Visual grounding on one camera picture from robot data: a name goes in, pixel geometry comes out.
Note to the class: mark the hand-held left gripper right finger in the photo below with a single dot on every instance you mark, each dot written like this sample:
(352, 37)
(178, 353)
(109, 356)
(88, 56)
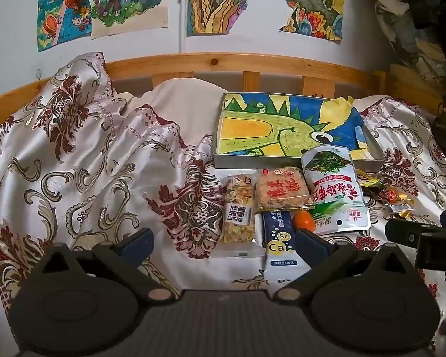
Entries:
(306, 243)

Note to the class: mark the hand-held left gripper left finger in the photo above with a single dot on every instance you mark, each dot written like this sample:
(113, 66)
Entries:
(138, 243)

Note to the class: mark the small orange tangerine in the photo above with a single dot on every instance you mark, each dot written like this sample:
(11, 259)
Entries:
(304, 221)

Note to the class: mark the blue white stick packet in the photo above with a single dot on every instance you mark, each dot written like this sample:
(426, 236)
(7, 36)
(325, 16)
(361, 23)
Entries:
(278, 245)

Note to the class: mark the orange red snack packet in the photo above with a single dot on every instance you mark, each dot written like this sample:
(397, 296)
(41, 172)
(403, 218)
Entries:
(394, 197)

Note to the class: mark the rice cracker packet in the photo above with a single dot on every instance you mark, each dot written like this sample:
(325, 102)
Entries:
(282, 189)

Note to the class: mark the yellow green snack packet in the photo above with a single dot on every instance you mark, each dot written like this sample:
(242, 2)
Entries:
(370, 180)

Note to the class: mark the white green pouch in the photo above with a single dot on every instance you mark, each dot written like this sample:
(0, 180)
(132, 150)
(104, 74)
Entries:
(334, 182)

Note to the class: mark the clear nut bar packet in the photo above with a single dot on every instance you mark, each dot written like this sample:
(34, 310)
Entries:
(239, 208)

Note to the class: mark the metal tray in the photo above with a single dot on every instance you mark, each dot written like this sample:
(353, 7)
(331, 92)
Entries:
(252, 160)

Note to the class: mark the floral satin blanket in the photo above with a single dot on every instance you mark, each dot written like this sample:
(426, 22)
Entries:
(59, 156)

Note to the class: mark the dinosaur drawing paper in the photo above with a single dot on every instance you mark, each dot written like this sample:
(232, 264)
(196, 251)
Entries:
(252, 126)

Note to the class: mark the grey patterned hanging cloth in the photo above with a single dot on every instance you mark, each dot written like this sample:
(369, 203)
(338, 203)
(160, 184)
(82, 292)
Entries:
(405, 18)

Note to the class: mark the wooden bed side frame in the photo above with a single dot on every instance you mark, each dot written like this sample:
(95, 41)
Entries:
(409, 81)

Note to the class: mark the white wall pipe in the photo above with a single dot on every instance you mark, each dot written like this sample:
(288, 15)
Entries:
(183, 18)

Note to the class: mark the landscape flower wall drawing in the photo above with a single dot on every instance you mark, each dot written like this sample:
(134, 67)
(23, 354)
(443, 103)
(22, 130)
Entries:
(312, 7)

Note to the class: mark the green-haired figure wall drawing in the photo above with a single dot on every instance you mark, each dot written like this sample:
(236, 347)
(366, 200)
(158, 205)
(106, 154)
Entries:
(130, 0)

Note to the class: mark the orange-haired figure wall drawing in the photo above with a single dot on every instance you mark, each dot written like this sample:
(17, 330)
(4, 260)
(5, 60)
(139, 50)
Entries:
(59, 7)

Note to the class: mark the wavy striped wall drawing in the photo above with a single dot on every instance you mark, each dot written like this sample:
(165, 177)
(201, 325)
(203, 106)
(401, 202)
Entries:
(219, 3)

